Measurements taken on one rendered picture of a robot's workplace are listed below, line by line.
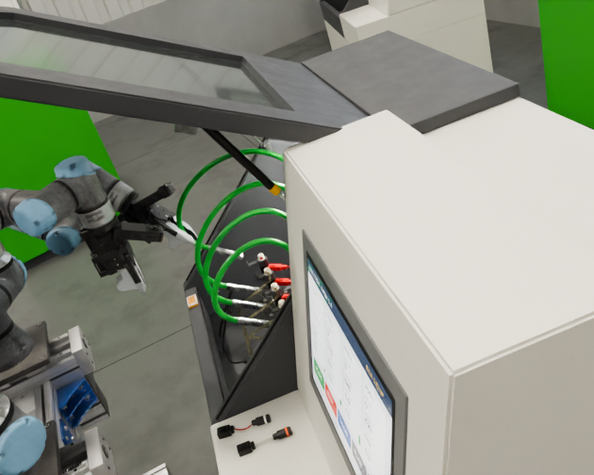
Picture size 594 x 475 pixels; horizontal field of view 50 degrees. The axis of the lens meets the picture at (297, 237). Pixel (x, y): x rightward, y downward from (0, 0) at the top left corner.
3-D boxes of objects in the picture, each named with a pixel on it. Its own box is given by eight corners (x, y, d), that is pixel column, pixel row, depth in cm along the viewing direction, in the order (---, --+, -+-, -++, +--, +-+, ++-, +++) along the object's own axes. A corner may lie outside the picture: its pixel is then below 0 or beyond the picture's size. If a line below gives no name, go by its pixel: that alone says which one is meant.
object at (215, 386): (201, 328, 214) (184, 290, 206) (213, 322, 215) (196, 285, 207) (232, 466, 161) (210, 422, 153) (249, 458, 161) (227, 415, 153)
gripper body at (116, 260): (102, 265, 153) (79, 222, 147) (137, 252, 154) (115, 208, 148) (102, 281, 146) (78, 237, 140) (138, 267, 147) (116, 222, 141)
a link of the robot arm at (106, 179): (79, 178, 176) (90, 154, 172) (113, 200, 177) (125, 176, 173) (64, 188, 169) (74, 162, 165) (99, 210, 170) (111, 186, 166)
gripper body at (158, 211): (162, 236, 177) (125, 211, 177) (176, 212, 174) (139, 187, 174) (151, 246, 170) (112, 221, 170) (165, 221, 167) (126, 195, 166)
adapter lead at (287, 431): (239, 457, 137) (237, 451, 136) (239, 450, 139) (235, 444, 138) (293, 436, 138) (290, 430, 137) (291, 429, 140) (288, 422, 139)
